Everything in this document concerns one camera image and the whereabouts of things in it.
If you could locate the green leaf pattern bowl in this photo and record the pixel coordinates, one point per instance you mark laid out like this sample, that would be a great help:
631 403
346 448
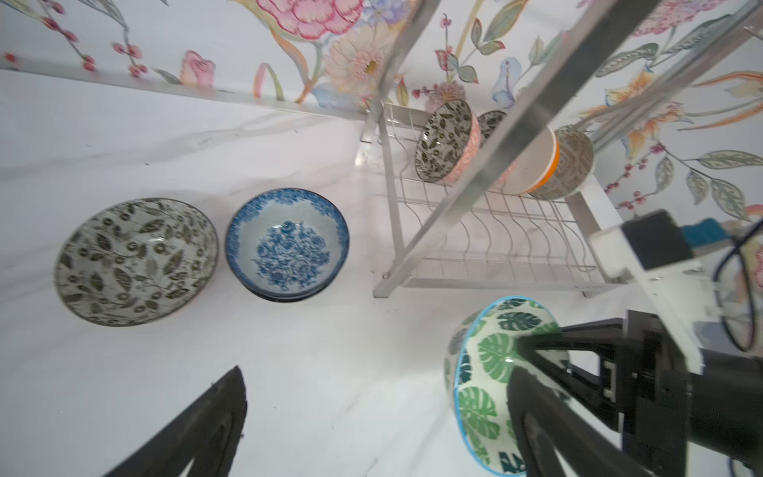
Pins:
481 358

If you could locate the orange white bowl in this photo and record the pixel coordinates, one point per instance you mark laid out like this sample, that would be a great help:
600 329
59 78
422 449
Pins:
535 165

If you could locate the black floral pattern bowl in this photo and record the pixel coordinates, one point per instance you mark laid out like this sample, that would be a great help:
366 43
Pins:
488 123

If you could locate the green geometric pattern bowl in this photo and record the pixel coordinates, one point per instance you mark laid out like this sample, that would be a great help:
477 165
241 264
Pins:
574 167

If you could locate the red pattern bowl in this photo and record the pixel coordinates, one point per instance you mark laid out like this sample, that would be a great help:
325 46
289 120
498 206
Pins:
448 143

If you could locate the blue floral bowl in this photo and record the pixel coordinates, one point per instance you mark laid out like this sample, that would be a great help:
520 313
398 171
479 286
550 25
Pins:
287 245

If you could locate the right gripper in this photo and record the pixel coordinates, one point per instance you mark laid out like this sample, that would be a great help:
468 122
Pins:
684 355

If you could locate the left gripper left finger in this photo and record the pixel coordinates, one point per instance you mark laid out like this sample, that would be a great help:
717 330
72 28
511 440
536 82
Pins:
201 441

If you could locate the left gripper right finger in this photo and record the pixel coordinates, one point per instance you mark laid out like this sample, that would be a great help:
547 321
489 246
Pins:
545 427

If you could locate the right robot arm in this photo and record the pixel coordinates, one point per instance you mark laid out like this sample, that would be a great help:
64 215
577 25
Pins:
748 404

